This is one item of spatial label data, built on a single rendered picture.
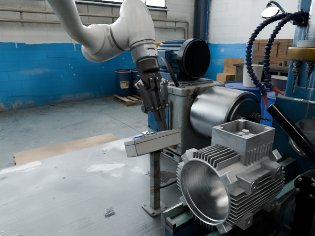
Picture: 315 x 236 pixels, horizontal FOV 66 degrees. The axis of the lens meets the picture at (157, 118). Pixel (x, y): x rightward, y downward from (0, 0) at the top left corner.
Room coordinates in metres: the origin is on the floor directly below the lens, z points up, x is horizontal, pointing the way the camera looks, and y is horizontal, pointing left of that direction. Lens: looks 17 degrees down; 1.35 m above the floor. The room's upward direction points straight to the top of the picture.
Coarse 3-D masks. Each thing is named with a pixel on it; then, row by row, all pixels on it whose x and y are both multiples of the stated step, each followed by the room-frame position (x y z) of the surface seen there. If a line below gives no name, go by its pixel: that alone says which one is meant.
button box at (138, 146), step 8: (152, 136) 0.69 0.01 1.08; (160, 136) 0.71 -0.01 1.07; (168, 136) 0.72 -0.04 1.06; (176, 136) 0.74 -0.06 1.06; (128, 144) 0.68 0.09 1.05; (136, 144) 0.66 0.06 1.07; (144, 144) 0.67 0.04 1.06; (152, 144) 0.68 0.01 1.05; (160, 144) 0.70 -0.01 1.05; (168, 144) 0.71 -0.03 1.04; (176, 144) 0.73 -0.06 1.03; (128, 152) 0.68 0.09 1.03; (136, 152) 0.65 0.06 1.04; (144, 152) 0.66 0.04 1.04
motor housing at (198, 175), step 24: (192, 168) 0.57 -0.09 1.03; (216, 168) 0.47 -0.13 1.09; (240, 168) 0.49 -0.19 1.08; (264, 168) 0.52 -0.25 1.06; (192, 192) 0.56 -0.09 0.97; (216, 192) 0.58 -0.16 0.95; (240, 192) 0.44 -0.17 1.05; (264, 192) 0.49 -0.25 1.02; (216, 216) 0.50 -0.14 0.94; (240, 216) 0.43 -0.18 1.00
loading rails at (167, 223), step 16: (288, 160) 0.84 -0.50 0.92; (288, 176) 0.82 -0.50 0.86; (288, 192) 0.62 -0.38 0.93; (176, 208) 0.54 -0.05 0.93; (288, 208) 0.62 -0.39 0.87; (176, 224) 0.50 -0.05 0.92; (192, 224) 0.52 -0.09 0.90; (256, 224) 0.50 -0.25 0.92; (272, 224) 0.55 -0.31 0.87; (288, 224) 0.61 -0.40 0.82
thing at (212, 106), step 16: (208, 96) 0.99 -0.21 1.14; (224, 96) 0.94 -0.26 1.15; (240, 96) 0.91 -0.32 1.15; (256, 96) 0.98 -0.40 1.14; (192, 112) 1.02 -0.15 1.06; (208, 112) 0.94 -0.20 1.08; (224, 112) 0.88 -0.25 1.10; (240, 112) 0.91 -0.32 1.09; (256, 112) 0.96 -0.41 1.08; (208, 128) 0.93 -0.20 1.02
